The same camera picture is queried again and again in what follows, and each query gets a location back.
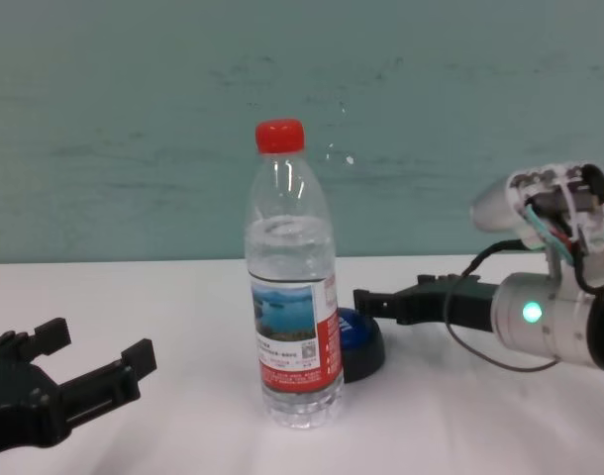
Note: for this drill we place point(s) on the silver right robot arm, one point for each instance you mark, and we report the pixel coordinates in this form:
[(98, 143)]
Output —
[(554, 316)]

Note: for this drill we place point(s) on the clear water bottle red cap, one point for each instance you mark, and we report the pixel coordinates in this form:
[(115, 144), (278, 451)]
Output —
[(292, 297)]

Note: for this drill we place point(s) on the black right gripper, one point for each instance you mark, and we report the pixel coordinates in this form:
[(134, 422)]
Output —
[(455, 307)]

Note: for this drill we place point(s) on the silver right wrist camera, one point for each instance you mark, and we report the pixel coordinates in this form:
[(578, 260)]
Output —
[(530, 203)]

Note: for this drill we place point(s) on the blue push button black base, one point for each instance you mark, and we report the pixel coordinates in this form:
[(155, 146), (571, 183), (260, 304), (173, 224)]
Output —
[(364, 341)]

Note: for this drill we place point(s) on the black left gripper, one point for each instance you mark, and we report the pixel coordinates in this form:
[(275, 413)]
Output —
[(20, 406)]

